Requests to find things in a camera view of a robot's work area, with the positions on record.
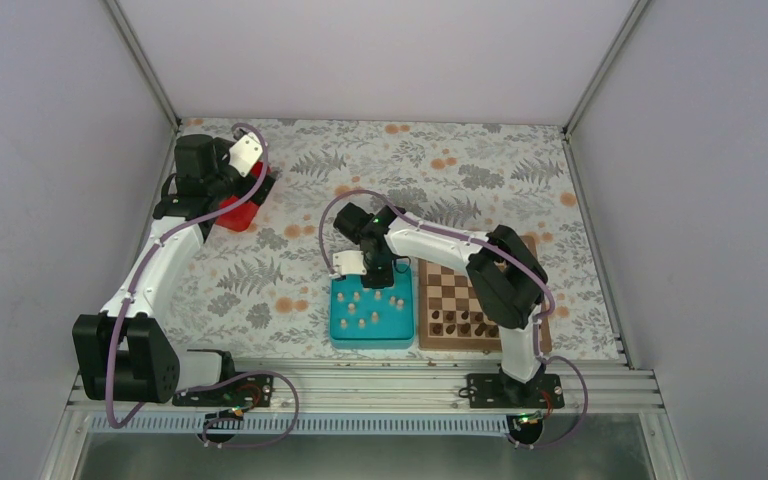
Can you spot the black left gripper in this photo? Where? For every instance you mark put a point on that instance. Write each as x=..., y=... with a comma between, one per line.
x=264, y=190

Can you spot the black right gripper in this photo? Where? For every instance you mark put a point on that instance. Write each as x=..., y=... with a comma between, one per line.
x=385, y=280

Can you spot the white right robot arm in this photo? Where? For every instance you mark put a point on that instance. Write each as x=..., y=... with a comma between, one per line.
x=510, y=284

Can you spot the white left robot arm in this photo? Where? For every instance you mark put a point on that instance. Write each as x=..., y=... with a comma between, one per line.
x=123, y=351

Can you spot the wooden chess board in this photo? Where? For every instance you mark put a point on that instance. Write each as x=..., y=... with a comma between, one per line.
x=441, y=288

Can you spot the dark chess pieces row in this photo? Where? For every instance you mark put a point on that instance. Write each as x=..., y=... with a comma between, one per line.
x=461, y=325

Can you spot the red plastic tray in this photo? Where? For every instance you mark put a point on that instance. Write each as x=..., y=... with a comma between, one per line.
x=241, y=217

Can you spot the teal plastic tray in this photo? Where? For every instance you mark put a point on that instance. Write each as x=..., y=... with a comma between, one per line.
x=361, y=318

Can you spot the floral table mat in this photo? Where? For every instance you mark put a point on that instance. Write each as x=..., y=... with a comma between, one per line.
x=263, y=293

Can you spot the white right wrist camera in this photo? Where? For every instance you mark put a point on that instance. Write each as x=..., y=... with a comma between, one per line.
x=348, y=262

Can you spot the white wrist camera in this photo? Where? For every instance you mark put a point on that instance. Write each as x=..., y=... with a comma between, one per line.
x=348, y=262
x=245, y=153

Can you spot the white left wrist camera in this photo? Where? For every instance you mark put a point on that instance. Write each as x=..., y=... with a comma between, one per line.
x=245, y=153

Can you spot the aluminium corner post left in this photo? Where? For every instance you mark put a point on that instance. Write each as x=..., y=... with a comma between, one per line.
x=130, y=38

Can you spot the aluminium corner post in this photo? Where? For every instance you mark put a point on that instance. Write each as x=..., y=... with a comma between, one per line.
x=616, y=46
x=130, y=38

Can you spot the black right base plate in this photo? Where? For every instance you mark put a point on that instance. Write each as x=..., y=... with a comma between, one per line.
x=498, y=391

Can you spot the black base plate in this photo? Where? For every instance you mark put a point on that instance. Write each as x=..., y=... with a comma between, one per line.
x=245, y=393
x=498, y=391

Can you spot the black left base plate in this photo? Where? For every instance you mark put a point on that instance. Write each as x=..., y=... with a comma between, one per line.
x=245, y=393

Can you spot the aluminium front rail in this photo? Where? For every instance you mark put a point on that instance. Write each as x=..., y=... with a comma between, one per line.
x=434, y=390

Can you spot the aluminium corner post right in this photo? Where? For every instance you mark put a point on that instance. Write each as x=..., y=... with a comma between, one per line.
x=616, y=46

